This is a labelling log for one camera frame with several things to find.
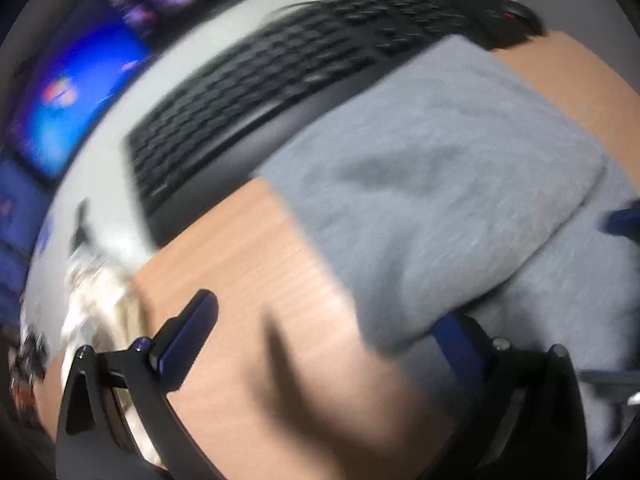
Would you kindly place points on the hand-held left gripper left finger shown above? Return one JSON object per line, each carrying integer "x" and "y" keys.
{"x": 187, "y": 345}

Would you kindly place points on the grey sweatshirt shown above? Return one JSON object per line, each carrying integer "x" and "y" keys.
{"x": 425, "y": 170}

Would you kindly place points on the black computer keyboard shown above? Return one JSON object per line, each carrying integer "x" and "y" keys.
{"x": 250, "y": 110}

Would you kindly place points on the monitor with blue desktop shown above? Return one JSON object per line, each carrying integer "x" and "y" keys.
{"x": 70, "y": 105}

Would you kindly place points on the white cloth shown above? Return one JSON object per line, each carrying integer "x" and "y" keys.
{"x": 95, "y": 290}

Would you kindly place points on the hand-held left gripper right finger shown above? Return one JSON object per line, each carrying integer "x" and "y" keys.
{"x": 457, "y": 352}

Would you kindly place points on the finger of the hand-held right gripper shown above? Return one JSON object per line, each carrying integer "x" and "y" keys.
{"x": 624, "y": 220}
{"x": 607, "y": 377}

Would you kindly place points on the black computer mouse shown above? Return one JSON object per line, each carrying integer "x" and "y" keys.
{"x": 515, "y": 25}

